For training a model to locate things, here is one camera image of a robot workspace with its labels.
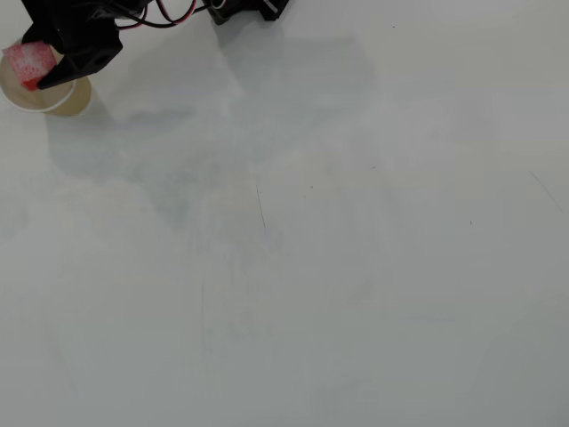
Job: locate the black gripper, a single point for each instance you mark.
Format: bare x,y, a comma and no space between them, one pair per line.
84,50

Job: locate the red speckled foam cube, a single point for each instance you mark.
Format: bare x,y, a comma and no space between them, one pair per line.
31,60

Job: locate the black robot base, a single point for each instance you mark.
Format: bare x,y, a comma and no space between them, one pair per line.
272,9

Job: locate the beige paper cup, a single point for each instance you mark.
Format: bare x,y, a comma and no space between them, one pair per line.
66,100

